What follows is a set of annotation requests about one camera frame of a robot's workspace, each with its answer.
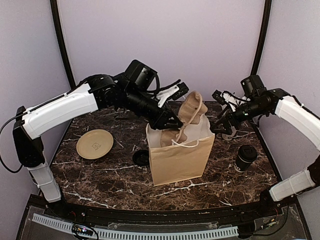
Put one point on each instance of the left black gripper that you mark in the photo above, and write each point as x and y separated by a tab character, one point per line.
159	121

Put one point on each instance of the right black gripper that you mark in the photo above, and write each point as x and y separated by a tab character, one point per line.
224	119

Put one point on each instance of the brown cardboard cup carrier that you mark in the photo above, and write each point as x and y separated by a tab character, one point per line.
189	114

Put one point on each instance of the white cup holding straws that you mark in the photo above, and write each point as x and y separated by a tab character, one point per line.
229	137

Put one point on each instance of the black cup lid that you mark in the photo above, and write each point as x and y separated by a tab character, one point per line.
247	153

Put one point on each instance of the brown paper bag white handles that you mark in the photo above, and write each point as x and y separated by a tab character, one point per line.
180	161

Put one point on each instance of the single black paper cup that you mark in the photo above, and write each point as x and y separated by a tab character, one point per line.
241	165

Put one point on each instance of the stack of black cup lids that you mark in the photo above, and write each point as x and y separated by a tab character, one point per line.
141	158

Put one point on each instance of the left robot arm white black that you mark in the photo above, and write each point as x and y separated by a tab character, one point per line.
31	123

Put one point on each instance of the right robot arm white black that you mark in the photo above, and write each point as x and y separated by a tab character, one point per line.
288	108

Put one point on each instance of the beige round plate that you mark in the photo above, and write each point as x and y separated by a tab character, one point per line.
94	144

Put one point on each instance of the black right frame post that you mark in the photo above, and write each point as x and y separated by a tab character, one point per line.
262	37

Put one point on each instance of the black frame post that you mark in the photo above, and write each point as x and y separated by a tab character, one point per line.
262	37
61	43

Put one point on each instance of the white slotted cable duct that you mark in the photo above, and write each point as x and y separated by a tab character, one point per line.
83	232

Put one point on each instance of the black front table rail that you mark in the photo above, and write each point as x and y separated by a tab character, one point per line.
243	215

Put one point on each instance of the black left frame post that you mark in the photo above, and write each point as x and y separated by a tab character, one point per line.
61	43

